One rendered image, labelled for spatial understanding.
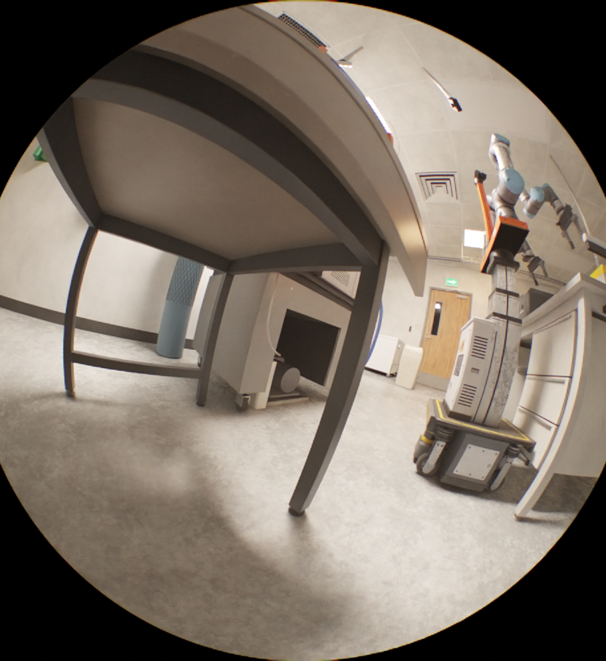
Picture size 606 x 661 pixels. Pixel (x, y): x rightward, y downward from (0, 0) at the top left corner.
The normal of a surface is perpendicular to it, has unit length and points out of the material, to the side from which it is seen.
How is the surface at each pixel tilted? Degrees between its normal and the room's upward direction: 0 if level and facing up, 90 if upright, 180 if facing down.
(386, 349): 90
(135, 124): 180
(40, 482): 0
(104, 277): 90
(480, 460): 90
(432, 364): 90
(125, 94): 180
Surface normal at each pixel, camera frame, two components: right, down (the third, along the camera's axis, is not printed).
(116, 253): 0.72, 0.19
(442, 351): -0.64, -0.17
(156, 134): -0.25, 0.97
